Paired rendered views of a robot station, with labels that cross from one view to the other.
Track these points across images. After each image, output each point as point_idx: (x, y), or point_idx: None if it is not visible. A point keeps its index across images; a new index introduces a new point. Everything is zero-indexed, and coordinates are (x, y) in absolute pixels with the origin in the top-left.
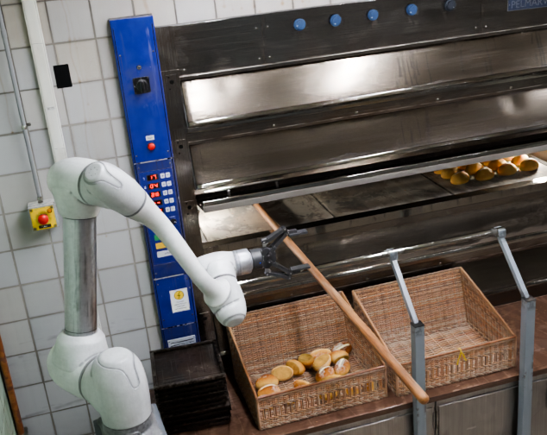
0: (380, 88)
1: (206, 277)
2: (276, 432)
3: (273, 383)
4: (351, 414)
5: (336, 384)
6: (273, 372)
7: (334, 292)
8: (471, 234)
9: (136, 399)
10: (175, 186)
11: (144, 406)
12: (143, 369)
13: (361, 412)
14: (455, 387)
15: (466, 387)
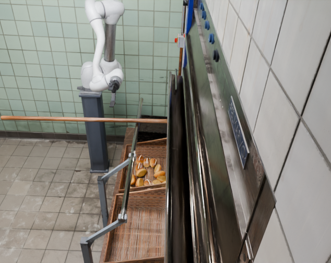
0: (196, 85)
1: (92, 65)
2: (121, 162)
3: (150, 164)
4: (116, 187)
5: (132, 181)
6: (157, 164)
7: (95, 118)
8: (124, 195)
9: (81, 77)
10: (184, 61)
11: (82, 82)
12: (86, 73)
13: (115, 190)
14: (107, 235)
15: (104, 240)
